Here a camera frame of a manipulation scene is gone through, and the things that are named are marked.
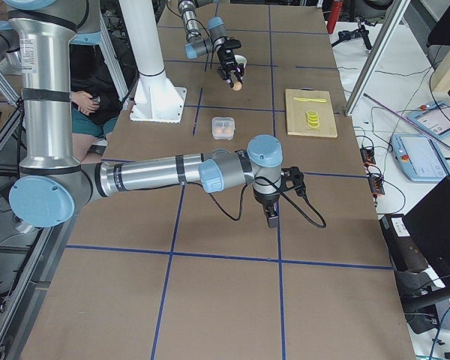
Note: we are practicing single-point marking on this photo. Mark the metal reacher grabber stick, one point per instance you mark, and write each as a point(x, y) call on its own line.
point(418, 128)

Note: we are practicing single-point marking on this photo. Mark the blue teach pendant far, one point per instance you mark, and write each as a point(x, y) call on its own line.
point(433, 118)

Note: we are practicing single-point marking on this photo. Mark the black electronics box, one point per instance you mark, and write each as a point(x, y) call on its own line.
point(403, 251)

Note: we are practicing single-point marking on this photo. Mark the small orange circuit board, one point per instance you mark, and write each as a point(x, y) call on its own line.
point(367, 156)

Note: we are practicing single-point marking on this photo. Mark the yellow lemon slices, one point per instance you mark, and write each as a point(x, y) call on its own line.
point(313, 119)

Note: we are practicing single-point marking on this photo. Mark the blue teach pendant near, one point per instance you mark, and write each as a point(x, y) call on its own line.
point(419, 158)

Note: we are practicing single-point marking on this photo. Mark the yellow plastic knife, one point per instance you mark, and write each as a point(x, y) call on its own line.
point(309, 99)

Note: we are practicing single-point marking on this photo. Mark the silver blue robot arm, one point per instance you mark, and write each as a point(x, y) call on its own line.
point(200, 33)
point(68, 97)

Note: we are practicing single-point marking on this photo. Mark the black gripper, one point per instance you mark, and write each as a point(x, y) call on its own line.
point(268, 204)
point(227, 60)

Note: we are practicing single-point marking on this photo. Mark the black computer monitor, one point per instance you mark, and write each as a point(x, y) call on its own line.
point(428, 224)

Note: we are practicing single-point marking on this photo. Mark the white bowl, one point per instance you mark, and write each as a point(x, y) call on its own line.
point(241, 60)

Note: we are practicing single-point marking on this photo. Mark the blue teach pendant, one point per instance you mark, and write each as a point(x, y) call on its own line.
point(419, 158)
point(433, 118)

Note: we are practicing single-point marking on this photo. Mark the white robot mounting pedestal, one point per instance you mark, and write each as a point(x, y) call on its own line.
point(156, 98)

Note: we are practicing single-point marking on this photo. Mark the clear plastic egg box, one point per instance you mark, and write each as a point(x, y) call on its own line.
point(222, 122)

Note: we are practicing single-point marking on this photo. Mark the seated person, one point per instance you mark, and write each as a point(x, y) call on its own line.
point(94, 100)

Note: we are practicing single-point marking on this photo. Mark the red cylinder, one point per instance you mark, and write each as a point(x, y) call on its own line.
point(333, 16)

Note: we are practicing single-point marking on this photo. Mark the wooden cutting board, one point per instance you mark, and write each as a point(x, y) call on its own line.
point(296, 122)

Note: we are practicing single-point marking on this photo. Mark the aluminium frame post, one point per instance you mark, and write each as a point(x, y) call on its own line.
point(392, 19)

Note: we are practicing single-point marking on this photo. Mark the black tripod clamp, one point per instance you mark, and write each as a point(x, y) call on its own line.
point(360, 32)

